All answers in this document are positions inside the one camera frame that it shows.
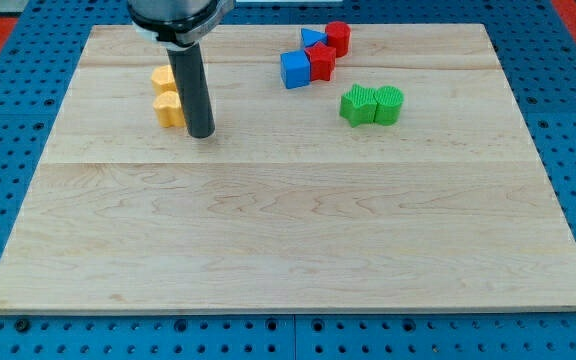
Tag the blue triangle block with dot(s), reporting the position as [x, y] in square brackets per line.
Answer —
[310, 37]

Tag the blue cube block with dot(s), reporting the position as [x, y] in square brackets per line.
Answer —
[295, 69]

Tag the wooden board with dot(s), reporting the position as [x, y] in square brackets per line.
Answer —
[286, 208]

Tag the yellow hexagon block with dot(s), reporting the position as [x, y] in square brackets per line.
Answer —
[162, 80]

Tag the green star block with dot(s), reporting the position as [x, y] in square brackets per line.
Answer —
[358, 105]

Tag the yellow heart block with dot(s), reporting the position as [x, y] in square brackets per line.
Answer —
[168, 110]

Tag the red star block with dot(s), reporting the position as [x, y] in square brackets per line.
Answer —
[322, 60]

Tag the red cylinder block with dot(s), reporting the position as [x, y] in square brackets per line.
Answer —
[338, 36]

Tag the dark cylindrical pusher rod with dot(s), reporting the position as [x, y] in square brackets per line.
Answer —
[189, 74]

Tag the green cylinder block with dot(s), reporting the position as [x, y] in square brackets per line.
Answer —
[389, 103]

